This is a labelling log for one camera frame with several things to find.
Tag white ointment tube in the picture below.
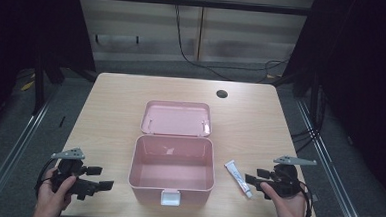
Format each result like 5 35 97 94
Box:
222 158 255 200

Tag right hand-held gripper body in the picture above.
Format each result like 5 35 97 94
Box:
258 154 319 203

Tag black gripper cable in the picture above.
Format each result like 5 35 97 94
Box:
33 156 58 199
295 179 315 217

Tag dark curtain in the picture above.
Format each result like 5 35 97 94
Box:
0 0 101 144
275 0 386 210

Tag pink plastic storage box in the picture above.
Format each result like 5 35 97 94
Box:
126 98 220 210

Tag black floor cables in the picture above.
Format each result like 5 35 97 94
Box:
289 125 326 155

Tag person's right hand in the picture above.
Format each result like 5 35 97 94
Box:
257 181 309 217

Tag black wall cable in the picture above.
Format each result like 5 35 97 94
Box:
170 2 292 85

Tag metal floor rail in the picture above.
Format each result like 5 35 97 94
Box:
289 98 380 217
0 89 58 217

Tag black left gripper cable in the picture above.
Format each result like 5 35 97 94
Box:
33 156 58 199

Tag black horizontal metal bar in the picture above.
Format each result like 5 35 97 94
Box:
75 0 313 18

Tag person's left hand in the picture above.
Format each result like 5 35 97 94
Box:
33 165 79 217

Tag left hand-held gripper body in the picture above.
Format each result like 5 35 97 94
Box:
48 146 103 203

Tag black metal stand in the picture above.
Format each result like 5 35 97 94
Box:
29 54 50 117

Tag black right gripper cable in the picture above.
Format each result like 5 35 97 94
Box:
295 179 315 217

